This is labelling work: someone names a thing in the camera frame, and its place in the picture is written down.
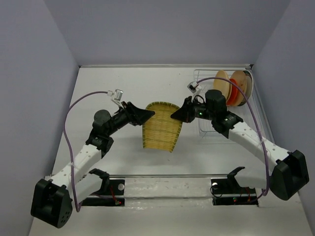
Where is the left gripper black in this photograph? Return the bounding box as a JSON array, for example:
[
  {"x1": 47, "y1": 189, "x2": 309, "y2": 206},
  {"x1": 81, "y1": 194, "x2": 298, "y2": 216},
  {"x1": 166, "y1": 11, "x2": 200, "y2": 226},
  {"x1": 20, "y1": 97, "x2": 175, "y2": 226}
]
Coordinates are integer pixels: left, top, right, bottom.
[{"x1": 106, "y1": 101, "x2": 155, "y2": 136}]

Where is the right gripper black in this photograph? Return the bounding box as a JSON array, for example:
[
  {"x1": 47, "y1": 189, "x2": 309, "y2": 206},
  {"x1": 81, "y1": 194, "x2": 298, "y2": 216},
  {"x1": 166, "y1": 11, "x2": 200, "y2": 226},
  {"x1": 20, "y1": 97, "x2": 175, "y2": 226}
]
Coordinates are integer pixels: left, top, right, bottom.
[{"x1": 171, "y1": 95, "x2": 216, "y2": 123}]

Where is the green yellow woven-pattern plate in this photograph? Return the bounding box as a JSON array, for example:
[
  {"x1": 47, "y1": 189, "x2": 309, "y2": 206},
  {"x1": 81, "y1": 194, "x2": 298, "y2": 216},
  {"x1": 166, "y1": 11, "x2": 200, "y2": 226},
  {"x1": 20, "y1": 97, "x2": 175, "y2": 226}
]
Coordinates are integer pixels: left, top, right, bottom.
[{"x1": 142, "y1": 102, "x2": 182, "y2": 152}]

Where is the round yellow plate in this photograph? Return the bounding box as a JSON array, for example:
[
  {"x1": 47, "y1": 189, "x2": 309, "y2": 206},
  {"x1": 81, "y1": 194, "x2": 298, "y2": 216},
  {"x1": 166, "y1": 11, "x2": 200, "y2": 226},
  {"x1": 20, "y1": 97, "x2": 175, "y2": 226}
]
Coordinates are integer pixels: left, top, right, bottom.
[{"x1": 213, "y1": 70, "x2": 231, "y2": 100}]

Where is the orange round plate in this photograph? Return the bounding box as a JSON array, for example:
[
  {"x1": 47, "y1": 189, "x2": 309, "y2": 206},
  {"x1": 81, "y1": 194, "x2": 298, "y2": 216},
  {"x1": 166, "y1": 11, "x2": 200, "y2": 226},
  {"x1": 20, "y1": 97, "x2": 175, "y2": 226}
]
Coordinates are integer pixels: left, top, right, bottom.
[{"x1": 226, "y1": 78, "x2": 239, "y2": 106}]

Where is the beige painted plate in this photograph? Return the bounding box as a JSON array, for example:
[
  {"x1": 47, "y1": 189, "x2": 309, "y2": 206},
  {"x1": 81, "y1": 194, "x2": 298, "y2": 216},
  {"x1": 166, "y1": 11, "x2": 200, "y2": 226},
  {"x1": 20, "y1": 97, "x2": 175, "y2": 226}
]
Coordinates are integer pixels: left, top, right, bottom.
[{"x1": 231, "y1": 70, "x2": 247, "y2": 106}]

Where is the white plate green red rim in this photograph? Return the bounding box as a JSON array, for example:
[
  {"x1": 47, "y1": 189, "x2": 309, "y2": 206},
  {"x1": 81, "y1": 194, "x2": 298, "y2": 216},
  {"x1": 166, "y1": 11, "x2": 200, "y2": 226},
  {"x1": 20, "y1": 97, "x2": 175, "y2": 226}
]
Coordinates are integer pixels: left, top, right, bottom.
[{"x1": 244, "y1": 70, "x2": 253, "y2": 100}]

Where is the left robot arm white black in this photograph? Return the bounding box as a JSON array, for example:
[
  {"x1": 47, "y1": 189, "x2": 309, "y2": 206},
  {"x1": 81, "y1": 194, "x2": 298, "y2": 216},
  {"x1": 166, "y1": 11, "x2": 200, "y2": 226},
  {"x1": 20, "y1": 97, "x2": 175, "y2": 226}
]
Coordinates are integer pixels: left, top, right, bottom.
[{"x1": 31, "y1": 102, "x2": 155, "y2": 228}]

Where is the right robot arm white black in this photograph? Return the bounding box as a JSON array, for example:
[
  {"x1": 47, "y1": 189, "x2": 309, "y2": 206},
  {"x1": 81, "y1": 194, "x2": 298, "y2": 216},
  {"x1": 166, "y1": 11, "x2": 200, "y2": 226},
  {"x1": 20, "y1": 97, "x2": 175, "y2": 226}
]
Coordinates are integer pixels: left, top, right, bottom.
[{"x1": 170, "y1": 89, "x2": 310, "y2": 201}]

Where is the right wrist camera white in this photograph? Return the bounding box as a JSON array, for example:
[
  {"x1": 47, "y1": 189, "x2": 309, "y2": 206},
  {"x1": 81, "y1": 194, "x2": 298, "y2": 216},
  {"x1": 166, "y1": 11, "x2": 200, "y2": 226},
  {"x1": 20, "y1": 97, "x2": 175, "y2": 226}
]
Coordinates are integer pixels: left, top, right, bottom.
[{"x1": 187, "y1": 81, "x2": 202, "y2": 99}]

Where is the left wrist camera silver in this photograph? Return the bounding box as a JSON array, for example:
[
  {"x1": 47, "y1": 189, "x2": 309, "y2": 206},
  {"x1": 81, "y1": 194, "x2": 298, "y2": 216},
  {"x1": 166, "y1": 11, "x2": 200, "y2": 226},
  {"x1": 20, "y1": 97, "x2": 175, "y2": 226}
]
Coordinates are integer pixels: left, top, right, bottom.
[{"x1": 107, "y1": 89, "x2": 124, "y2": 104}]

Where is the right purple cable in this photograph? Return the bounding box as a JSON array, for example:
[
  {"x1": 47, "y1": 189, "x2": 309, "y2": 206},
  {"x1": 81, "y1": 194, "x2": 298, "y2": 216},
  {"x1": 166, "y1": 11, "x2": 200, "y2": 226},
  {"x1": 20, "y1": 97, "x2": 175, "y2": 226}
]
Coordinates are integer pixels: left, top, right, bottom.
[{"x1": 194, "y1": 77, "x2": 270, "y2": 199}]

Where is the purple cable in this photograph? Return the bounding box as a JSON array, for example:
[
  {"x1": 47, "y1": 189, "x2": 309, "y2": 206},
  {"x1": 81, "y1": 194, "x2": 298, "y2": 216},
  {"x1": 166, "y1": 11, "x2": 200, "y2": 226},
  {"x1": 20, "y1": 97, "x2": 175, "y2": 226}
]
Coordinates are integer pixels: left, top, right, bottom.
[
  {"x1": 63, "y1": 90, "x2": 111, "y2": 212},
  {"x1": 194, "y1": 77, "x2": 270, "y2": 199}
]

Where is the white wire dish rack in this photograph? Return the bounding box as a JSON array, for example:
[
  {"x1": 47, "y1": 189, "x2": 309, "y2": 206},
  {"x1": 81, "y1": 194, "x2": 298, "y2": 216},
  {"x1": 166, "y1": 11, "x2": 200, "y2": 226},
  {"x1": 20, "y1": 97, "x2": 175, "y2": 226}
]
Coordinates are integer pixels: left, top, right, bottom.
[{"x1": 194, "y1": 69, "x2": 264, "y2": 139}]

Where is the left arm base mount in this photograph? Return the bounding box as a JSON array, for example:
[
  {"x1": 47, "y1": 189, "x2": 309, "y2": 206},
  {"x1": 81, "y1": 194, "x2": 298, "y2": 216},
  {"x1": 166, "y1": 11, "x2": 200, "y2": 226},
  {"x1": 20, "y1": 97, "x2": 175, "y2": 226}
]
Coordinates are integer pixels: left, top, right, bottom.
[{"x1": 75, "y1": 168, "x2": 125, "y2": 207}]

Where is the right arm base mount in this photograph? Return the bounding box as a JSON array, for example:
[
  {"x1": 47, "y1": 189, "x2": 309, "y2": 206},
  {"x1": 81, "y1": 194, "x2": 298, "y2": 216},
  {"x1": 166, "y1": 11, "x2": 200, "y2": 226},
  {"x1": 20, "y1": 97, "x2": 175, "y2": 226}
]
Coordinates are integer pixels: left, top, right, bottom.
[{"x1": 210, "y1": 167, "x2": 258, "y2": 206}]

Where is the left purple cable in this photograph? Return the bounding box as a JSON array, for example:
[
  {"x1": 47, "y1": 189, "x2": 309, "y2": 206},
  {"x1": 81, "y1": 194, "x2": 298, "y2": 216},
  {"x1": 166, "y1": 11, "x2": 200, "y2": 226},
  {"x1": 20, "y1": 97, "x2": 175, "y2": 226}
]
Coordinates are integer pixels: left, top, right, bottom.
[{"x1": 63, "y1": 90, "x2": 111, "y2": 212}]

